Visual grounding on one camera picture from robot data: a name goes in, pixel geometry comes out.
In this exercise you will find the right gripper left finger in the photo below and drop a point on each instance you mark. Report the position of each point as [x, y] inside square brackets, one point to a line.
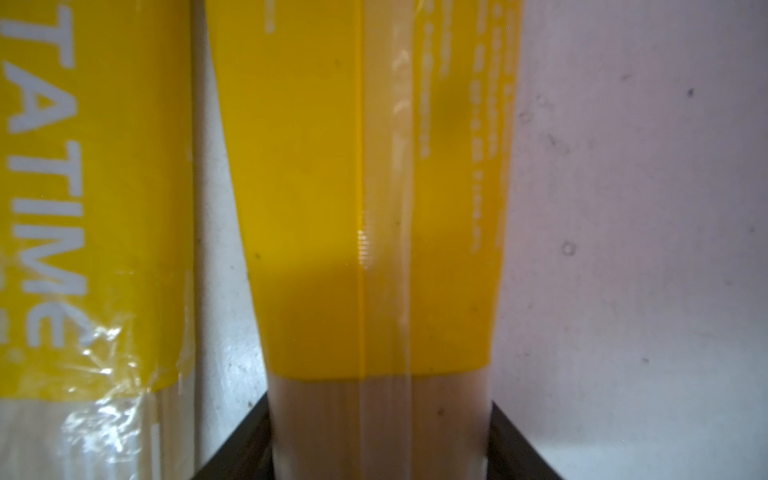
[247, 453]

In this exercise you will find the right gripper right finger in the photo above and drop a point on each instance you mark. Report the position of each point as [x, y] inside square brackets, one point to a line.
[510, 455]

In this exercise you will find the yellow Pastatime spaghetti bag middle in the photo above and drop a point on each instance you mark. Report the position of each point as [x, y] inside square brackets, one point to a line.
[97, 240]

